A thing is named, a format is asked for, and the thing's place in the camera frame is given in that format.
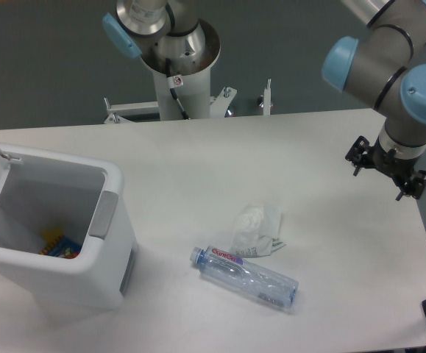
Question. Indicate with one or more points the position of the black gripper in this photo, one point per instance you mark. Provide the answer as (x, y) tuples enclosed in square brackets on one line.
[(402, 172)]

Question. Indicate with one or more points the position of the white plastic wrapper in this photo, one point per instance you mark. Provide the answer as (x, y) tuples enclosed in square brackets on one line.
[(255, 232)]

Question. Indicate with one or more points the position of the clear plastic water bottle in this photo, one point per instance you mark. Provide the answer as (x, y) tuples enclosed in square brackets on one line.
[(252, 279)]

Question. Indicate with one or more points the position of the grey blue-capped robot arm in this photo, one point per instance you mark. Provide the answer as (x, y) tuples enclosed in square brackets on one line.
[(376, 70)]

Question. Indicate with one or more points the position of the white open trash can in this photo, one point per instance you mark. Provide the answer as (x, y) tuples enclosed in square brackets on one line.
[(42, 190)]

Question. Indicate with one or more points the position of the colourful snack packet in bin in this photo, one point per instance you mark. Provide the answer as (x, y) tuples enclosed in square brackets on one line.
[(58, 245)]

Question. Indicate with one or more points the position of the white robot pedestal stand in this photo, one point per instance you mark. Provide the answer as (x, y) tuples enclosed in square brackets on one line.
[(180, 67)]

